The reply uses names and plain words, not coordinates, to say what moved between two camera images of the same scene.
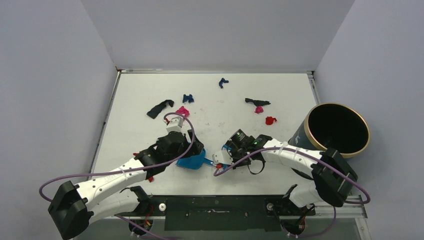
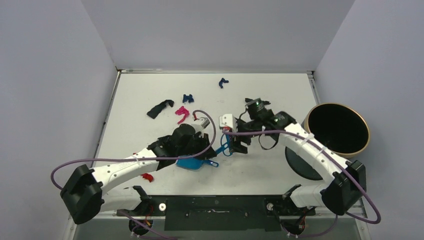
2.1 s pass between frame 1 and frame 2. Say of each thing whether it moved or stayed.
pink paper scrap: stayed
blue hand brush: moved
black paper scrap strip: stayed
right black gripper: moved
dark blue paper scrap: stayed
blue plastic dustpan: stayed
